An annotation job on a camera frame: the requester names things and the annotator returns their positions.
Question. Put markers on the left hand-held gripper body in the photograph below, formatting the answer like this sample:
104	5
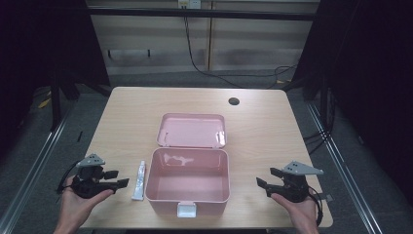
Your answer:
87	187

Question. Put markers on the black horizontal frame bar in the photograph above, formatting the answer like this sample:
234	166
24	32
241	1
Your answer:
195	13

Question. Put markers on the white wall power outlet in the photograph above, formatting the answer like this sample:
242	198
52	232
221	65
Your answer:
189	4

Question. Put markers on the white ointment tube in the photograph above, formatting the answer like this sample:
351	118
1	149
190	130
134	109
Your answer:
139	182

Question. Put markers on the black metal stand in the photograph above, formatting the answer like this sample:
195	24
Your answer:
56	100

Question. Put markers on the person's right hand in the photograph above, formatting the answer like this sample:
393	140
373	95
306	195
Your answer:
302	213

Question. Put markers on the pink plastic storage box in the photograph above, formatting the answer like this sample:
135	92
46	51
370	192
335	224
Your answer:
188	185

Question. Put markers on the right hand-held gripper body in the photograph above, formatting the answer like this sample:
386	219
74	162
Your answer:
295	188

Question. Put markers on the metal floor rail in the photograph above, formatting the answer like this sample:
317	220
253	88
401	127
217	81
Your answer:
29	175
344	175

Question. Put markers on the dark curtain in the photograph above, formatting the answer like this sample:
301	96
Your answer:
373	81
39	42

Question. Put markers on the person's left hand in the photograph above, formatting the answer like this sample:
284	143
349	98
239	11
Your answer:
76	209

